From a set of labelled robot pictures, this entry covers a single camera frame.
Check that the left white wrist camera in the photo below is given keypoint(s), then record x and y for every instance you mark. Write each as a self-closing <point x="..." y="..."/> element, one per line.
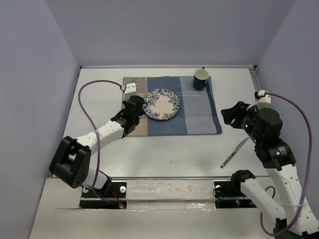
<point x="128" y="91"/>

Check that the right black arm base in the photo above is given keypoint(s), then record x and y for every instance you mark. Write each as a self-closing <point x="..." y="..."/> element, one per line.
<point x="228" y="198"/>

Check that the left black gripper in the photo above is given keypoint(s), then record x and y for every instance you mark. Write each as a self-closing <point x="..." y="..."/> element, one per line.
<point x="141" y="112"/>

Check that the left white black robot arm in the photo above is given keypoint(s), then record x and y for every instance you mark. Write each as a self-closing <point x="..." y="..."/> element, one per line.
<point x="71" y="162"/>

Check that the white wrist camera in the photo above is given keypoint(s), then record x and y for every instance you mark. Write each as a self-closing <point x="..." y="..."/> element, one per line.
<point x="128" y="91"/>
<point x="262" y="99"/>

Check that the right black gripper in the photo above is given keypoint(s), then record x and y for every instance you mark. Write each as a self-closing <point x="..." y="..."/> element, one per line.
<point x="237" y="112"/>

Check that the dark green white mug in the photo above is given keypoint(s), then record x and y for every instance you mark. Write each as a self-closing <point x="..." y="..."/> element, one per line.
<point x="200" y="78"/>

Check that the aluminium table rail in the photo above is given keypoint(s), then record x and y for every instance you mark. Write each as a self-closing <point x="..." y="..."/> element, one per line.
<point x="253" y="74"/>

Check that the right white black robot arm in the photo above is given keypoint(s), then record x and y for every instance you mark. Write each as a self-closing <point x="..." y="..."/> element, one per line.
<point x="293" y="218"/>

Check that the silver knife black handle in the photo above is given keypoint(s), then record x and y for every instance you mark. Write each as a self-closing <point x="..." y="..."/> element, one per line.
<point x="237" y="148"/>

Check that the blue floral white plate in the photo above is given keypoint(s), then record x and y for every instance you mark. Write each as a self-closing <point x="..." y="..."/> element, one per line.
<point x="161" y="104"/>

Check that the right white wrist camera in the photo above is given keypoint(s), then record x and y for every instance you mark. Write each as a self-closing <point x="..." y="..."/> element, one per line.
<point x="262" y="99"/>

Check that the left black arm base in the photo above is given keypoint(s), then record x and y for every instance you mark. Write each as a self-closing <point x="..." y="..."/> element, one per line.
<point x="113" y="198"/>

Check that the blue beige checked cloth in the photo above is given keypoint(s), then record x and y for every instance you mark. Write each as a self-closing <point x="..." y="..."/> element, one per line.
<point x="197" y="114"/>

